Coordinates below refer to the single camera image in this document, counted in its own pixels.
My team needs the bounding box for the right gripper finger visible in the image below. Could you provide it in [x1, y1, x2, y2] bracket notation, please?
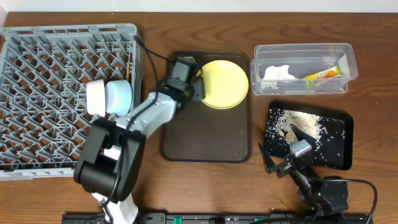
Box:
[290, 124, 310, 141]
[258, 143, 275, 174]

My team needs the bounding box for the food scraps rice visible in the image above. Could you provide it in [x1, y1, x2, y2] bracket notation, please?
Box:
[265, 108, 345, 165]

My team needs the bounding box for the yellow plate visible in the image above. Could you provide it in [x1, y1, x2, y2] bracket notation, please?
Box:
[196, 60, 249, 110]

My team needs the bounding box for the snack wrapper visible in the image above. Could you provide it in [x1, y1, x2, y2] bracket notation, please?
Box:
[304, 65, 343, 89]

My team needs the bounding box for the white napkin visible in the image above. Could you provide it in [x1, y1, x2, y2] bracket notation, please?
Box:
[261, 65, 297, 90]

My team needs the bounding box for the wooden chopstick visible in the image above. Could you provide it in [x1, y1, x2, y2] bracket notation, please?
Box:
[126, 63, 130, 81]

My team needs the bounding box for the light blue bowl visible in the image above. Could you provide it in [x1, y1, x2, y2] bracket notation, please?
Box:
[105, 80, 132, 116]

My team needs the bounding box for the pink bowl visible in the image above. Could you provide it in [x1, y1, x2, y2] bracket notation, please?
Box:
[86, 80, 106, 117]

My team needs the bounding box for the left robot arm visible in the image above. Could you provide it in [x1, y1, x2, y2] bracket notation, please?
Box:
[73, 75, 205, 223]

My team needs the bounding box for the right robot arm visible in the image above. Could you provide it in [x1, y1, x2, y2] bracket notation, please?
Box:
[259, 124, 348, 217]

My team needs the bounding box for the grey dishwasher rack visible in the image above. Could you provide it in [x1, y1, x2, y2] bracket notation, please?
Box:
[1, 24, 144, 181]

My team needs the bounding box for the black tray bin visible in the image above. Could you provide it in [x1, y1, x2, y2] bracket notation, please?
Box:
[264, 101, 354, 170]

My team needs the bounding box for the dark brown serving tray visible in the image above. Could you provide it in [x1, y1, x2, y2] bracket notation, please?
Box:
[160, 49, 252, 164]

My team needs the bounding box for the clear plastic bin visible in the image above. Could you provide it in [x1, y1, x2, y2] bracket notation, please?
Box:
[251, 43, 358, 95]

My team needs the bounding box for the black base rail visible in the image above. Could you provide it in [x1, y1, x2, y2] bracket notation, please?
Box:
[61, 211, 374, 224]

